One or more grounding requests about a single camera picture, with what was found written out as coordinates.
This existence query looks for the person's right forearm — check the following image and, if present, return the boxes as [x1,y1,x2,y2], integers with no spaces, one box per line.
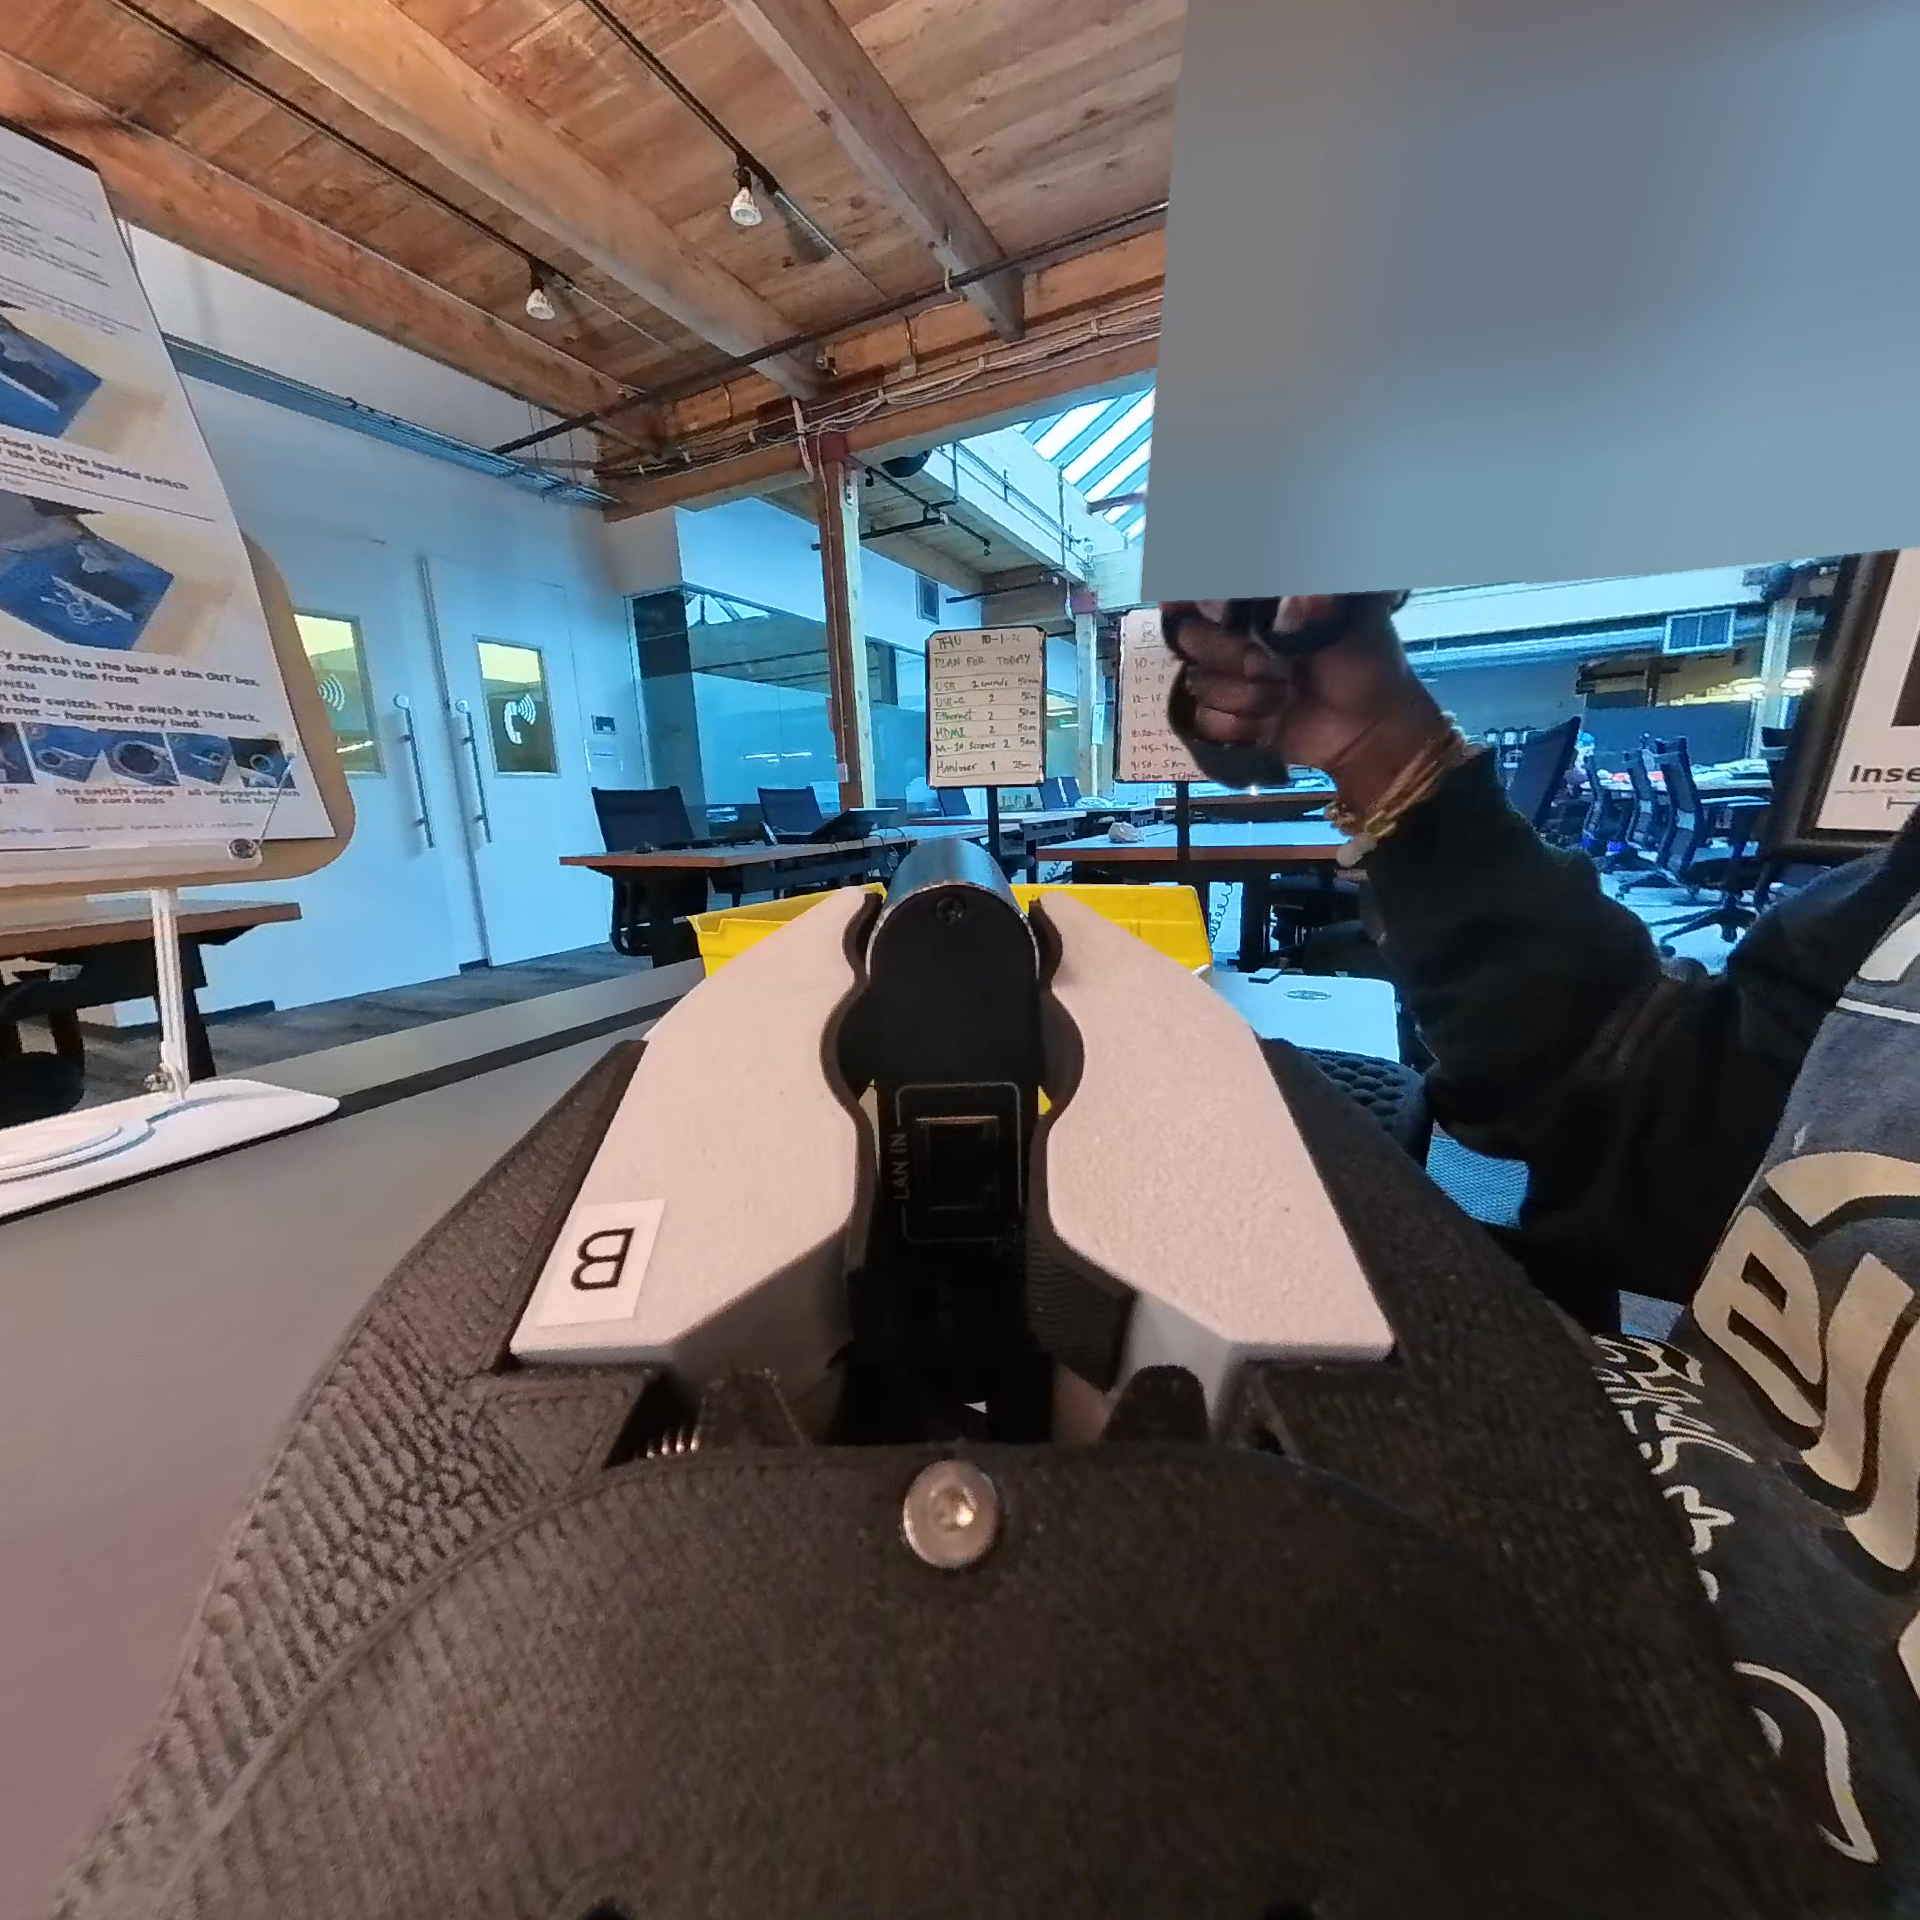
[1358,747,1800,1337]

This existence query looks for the instruction poster board with stand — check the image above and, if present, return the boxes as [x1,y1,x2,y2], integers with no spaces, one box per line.
[0,116,361,1218]

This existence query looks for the gold bracelets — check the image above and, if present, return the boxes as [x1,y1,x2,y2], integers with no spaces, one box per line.
[1319,717,1484,869]

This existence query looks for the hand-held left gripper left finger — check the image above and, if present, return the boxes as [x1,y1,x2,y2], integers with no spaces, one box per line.
[510,882,889,1408]

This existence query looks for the person's printed dark sweatshirt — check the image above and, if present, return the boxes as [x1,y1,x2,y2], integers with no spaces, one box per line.
[1591,837,1920,1920]

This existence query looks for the black framed sign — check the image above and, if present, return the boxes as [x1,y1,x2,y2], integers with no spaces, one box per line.
[1790,546,1920,869]

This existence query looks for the yellow plastic bin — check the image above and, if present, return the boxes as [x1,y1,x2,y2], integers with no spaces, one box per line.
[686,882,1212,979]

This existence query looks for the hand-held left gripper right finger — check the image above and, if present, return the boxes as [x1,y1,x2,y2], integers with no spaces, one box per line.
[1032,884,1397,1415]

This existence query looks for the white door with window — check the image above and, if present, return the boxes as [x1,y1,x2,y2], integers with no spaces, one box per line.
[244,546,430,979]
[425,564,587,967]

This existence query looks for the wooden desk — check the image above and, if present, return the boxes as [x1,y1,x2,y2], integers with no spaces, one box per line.
[1032,817,1358,967]
[560,829,910,963]
[0,895,309,1080]

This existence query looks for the black ethernet splitter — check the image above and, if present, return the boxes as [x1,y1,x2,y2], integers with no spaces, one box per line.
[865,833,1054,1442]

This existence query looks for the whiteboard sign on pole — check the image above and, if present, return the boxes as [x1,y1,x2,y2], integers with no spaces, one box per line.
[1112,603,1209,817]
[921,620,1051,884]

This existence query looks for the person's right hand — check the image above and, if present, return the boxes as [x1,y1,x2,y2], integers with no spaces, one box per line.
[1162,594,1471,825]

